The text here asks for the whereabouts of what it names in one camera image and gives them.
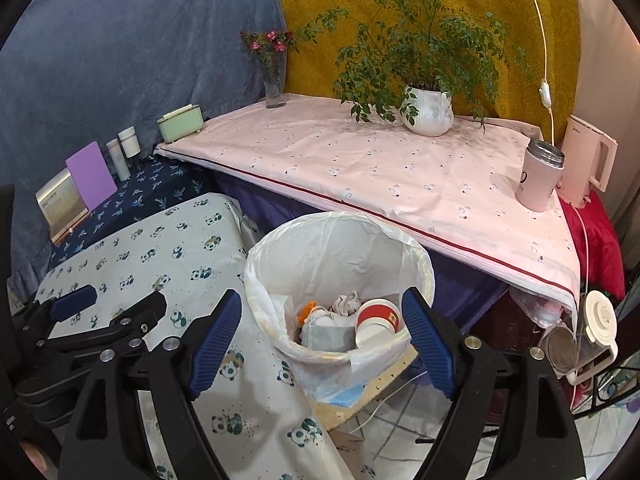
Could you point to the pink thermos cup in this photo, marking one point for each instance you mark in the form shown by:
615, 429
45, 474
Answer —
542, 170

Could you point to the pink bedsheet cover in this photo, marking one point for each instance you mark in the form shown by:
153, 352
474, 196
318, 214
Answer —
454, 193

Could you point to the yellow fabric backdrop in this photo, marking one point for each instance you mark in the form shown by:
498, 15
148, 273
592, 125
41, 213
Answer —
548, 30

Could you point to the glass vase pink flowers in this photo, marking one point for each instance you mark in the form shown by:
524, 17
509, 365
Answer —
270, 49

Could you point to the orange trash piece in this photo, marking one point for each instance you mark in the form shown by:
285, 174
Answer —
306, 312

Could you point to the green plant white pot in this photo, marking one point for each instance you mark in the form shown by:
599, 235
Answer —
408, 46

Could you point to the white round appliance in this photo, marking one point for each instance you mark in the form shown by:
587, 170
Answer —
579, 356

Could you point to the white tall bottle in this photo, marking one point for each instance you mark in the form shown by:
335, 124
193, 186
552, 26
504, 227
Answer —
118, 159

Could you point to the white jar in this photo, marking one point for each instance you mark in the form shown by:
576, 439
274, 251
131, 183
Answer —
129, 142

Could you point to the navy patterned cloth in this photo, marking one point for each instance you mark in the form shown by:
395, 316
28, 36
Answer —
161, 183

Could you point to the green tissue box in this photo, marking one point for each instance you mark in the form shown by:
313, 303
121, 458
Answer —
181, 122

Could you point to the blue wrapper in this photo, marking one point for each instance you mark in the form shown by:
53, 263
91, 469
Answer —
346, 398

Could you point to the white lined trash bin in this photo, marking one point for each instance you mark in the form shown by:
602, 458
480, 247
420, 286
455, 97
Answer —
322, 259

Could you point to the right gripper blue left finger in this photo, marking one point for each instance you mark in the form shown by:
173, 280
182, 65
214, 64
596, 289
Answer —
212, 338

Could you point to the red white paper cup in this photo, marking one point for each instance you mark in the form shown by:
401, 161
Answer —
377, 322

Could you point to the purple box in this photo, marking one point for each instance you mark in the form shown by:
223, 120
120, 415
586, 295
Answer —
91, 176

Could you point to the white paper towel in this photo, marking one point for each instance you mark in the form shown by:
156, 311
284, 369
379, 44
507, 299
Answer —
320, 314

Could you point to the pink electric kettle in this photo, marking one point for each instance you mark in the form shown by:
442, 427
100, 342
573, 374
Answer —
588, 163

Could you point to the red cloth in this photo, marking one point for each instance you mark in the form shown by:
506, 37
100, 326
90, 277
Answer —
597, 246

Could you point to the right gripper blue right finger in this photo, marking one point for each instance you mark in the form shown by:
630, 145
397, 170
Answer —
432, 348

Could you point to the stained tissue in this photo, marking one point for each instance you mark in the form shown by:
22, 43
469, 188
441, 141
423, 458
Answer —
346, 304

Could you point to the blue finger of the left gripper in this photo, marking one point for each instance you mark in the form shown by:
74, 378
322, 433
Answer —
73, 303

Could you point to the grey face mask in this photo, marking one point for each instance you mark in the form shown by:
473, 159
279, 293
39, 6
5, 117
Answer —
329, 334

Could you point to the blue blanket backdrop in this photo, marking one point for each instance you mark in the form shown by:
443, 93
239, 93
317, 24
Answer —
74, 72

